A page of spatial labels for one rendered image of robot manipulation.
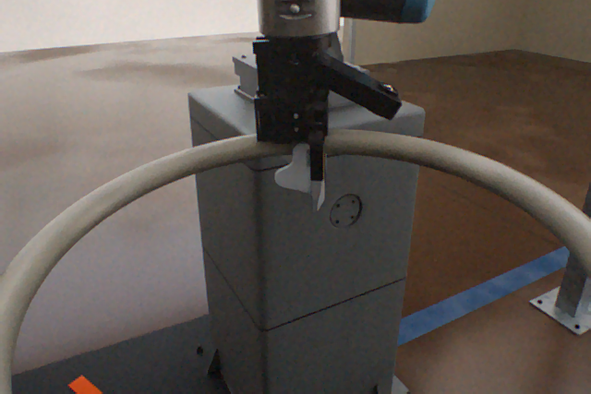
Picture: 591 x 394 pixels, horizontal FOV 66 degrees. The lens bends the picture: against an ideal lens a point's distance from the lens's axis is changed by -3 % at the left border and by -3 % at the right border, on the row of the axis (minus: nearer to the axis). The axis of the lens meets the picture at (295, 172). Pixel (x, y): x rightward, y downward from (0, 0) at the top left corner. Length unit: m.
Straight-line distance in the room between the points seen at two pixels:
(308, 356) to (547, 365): 0.84
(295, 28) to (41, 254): 0.31
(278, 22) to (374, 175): 0.55
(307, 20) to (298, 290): 0.65
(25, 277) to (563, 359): 1.59
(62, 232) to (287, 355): 0.74
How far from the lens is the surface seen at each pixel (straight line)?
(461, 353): 1.66
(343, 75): 0.53
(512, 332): 1.80
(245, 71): 1.05
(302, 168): 0.56
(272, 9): 0.50
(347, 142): 0.56
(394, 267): 1.15
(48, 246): 0.45
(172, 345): 1.63
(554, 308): 1.95
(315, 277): 1.01
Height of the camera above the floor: 1.12
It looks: 24 degrees down
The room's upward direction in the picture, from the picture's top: straight up
